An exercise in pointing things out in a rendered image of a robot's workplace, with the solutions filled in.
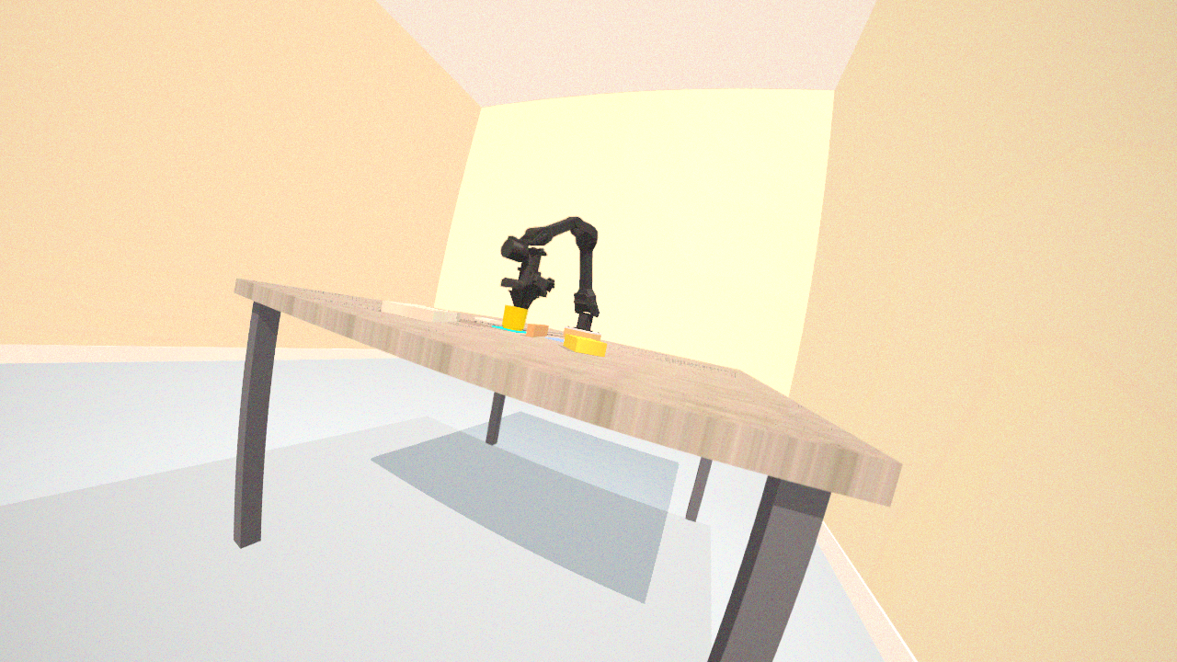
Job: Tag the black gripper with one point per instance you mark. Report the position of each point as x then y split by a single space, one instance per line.
523 293

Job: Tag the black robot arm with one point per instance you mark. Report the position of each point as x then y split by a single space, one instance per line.
586 239

